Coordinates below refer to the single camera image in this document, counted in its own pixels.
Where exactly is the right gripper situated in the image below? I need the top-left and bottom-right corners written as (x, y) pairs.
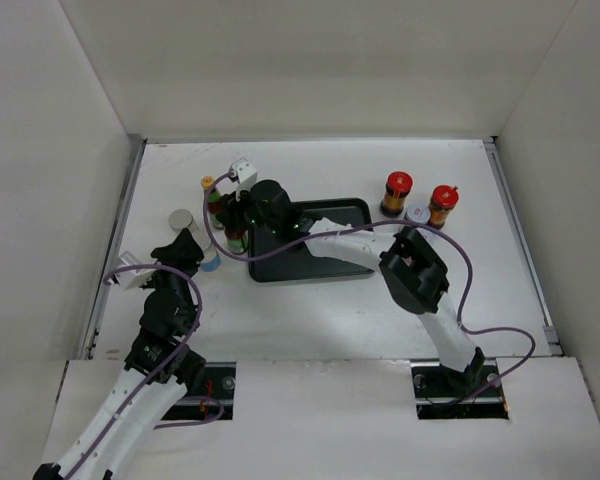
top-left (216, 181), bottom-right (280, 235)

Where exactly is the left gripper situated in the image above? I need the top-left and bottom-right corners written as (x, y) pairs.
top-left (138, 230), bottom-right (203, 331)

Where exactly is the green sauce bottle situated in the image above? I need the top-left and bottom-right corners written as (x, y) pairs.
top-left (200, 176), bottom-right (224, 230)
top-left (224, 229), bottom-right (248, 255)

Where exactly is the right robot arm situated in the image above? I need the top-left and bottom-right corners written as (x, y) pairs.
top-left (217, 180), bottom-right (485, 396)

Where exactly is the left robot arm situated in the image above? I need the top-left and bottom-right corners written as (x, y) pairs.
top-left (34, 229), bottom-right (206, 479)

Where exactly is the front blue label jar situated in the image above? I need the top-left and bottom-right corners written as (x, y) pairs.
top-left (200, 240), bottom-right (221, 273)

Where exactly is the rear silver lid jar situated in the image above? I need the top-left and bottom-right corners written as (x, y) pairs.
top-left (168, 209), bottom-right (199, 233)

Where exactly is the black plastic tray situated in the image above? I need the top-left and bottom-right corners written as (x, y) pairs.
top-left (248, 197), bottom-right (372, 283)

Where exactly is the left red lid jar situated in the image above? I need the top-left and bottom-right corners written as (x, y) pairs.
top-left (380, 171), bottom-right (413, 217)

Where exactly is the red lid jar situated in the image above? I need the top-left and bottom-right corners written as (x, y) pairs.
top-left (428, 185), bottom-right (459, 229)
top-left (380, 171), bottom-right (413, 217)

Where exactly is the rear white lid spice jar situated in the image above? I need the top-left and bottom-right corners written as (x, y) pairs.
top-left (404, 204), bottom-right (431, 225)

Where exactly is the right red lid jar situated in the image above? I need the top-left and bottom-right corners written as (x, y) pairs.
top-left (428, 185), bottom-right (459, 229)

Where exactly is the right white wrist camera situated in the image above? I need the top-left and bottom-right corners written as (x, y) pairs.
top-left (228, 158), bottom-right (258, 196)

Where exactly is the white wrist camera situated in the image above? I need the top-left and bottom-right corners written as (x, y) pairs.
top-left (104, 251), bottom-right (153, 290)
top-left (228, 158), bottom-right (258, 196)

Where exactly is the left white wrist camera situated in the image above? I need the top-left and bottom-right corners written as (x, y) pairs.
top-left (104, 251), bottom-right (153, 290)

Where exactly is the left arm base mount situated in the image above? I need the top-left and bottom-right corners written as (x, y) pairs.
top-left (161, 362), bottom-right (237, 422)

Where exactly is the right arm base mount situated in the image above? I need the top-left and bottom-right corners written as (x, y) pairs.
top-left (411, 360), bottom-right (509, 420)

